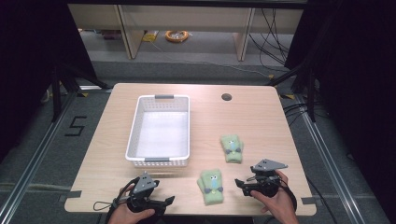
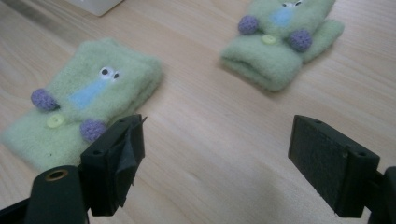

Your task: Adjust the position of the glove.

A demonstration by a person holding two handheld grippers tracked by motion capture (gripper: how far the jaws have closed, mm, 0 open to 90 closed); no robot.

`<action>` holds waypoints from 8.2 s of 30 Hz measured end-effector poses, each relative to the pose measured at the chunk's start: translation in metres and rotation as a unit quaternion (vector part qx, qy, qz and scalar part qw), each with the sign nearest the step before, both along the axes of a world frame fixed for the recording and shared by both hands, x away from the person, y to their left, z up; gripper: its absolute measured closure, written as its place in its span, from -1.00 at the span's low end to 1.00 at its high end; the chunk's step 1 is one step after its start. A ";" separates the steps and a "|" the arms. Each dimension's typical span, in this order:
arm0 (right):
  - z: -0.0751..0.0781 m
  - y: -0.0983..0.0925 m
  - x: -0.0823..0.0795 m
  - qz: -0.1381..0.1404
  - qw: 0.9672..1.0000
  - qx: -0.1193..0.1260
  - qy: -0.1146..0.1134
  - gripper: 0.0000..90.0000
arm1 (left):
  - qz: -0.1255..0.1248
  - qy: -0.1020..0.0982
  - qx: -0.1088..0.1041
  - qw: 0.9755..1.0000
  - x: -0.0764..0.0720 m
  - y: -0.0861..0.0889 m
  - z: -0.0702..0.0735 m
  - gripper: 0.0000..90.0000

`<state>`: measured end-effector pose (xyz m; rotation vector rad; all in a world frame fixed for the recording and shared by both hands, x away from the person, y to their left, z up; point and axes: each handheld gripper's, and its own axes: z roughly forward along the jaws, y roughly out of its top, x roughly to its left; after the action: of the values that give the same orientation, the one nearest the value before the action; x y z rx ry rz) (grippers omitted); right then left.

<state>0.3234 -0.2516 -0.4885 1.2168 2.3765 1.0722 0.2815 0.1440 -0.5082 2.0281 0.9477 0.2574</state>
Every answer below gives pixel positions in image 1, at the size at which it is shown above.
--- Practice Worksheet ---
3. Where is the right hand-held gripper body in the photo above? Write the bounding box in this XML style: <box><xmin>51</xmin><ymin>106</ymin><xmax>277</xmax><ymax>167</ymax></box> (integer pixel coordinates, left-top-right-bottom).
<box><xmin>247</xmin><ymin>159</ymin><xmax>289</xmax><ymax>199</ymax></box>

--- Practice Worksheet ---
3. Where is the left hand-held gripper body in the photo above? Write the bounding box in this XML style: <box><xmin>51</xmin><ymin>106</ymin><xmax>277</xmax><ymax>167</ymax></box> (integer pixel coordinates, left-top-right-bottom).
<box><xmin>126</xmin><ymin>172</ymin><xmax>166</xmax><ymax>217</ymax></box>

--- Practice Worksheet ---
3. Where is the green fuzzy mitten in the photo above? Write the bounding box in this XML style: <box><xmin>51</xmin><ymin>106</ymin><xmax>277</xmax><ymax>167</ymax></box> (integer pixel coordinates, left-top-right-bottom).
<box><xmin>196</xmin><ymin>168</ymin><xmax>225</xmax><ymax>206</ymax></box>
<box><xmin>219</xmin><ymin>133</ymin><xmax>245</xmax><ymax>164</ymax></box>

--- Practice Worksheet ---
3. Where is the white plastic basket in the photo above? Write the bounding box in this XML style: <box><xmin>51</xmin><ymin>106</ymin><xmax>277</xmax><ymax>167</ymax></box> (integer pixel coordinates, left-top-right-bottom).
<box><xmin>125</xmin><ymin>94</ymin><xmax>191</xmax><ymax>169</ymax></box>

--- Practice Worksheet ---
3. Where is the person's right hand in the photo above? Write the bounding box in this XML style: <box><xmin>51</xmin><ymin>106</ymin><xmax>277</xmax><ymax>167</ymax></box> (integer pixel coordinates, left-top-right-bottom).
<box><xmin>249</xmin><ymin>169</ymin><xmax>301</xmax><ymax>224</ymax></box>

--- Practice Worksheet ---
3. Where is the person's left hand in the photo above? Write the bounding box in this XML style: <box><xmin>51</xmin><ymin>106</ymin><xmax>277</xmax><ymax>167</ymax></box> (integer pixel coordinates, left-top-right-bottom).
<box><xmin>106</xmin><ymin>185</ymin><xmax>156</xmax><ymax>224</ymax></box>

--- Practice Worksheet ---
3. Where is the grey tape strip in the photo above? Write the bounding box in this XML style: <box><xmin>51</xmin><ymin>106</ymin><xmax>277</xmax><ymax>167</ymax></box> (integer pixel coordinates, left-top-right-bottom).
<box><xmin>300</xmin><ymin>196</ymin><xmax>318</xmax><ymax>207</ymax></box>
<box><xmin>58</xmin><ymin>189</ymin><xmax>82</xmax><ymax>203</ymax></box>

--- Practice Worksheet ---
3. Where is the black metal stand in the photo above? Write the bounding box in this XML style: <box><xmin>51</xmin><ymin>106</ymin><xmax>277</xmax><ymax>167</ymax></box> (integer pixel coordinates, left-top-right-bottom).
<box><xmin>49</xmin><ymin>60</ymin><xmax>110</xmax><ymax>123</ymax></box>
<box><xmin>265</xmin><ymin>55</ymin><xmax>325</xmax><ymax>123</ymax></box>

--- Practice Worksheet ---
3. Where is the black curtain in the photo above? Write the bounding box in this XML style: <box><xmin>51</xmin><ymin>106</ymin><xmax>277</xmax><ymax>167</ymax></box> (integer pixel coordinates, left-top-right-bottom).
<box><xmin>284</xmin><ymin>0</ymin><xmax>396</xmax><ymax>218</ymax></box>
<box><xmin>0</xmin><ymin>0</ymin><xmax>98</xmax><ymax>164</ymax></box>

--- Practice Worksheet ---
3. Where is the yellow packet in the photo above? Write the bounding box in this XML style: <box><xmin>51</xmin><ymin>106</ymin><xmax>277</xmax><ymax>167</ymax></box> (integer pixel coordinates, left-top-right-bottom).
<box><xmin>142</xmin><ymin>30</ymin><xmax>160</xmax><ymax>43</ymax></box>

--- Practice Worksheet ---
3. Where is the black looped gripper cable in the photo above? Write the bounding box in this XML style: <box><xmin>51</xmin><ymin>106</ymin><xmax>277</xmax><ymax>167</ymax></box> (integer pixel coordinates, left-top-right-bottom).
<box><xmin>92</xmin><ymin>176</ymin><xmax>141</xmax><ymax>224</ymax></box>

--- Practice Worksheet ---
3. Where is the aluminium floor rail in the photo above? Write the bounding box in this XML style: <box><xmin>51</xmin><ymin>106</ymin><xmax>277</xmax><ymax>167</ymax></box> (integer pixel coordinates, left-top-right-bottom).
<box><xmin>0</xmin><ymin>90</ymin><xmax>78</xmax><ymax>224</ymax></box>
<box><xmin>295</xmin><ymin>92</ymin><xmax>368</xmax><ymax>224</ymax></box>

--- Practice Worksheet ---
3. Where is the bundle of black floor cables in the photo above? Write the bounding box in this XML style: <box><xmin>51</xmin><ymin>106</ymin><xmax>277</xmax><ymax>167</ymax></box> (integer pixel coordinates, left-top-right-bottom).
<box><xmin>247</xmin><ymin>8</ymin><xmax>292</xmax><ymax>67</ymax></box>

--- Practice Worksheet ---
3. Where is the pale wooden desk frame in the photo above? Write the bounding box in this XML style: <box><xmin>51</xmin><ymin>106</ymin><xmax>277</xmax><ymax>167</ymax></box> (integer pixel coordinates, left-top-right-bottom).
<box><xmin>67</xmin><ymin>3</ymin><xmax>304</xmax><ymax>63</ymax></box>

